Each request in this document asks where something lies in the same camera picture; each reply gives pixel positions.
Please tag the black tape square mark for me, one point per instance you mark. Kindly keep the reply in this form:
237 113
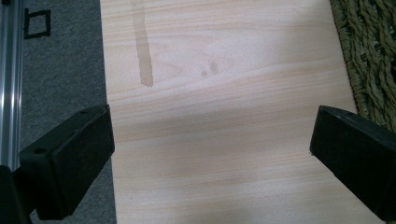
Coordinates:
37 24

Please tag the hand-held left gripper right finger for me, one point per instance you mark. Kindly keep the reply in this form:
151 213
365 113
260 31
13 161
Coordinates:
358 155

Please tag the aluminium frame rail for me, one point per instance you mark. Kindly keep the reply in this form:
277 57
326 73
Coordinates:
10 84

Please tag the woven wicker basket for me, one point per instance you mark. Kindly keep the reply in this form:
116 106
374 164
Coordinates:
370 56

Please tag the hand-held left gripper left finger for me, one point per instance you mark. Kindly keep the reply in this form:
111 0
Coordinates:
73 161

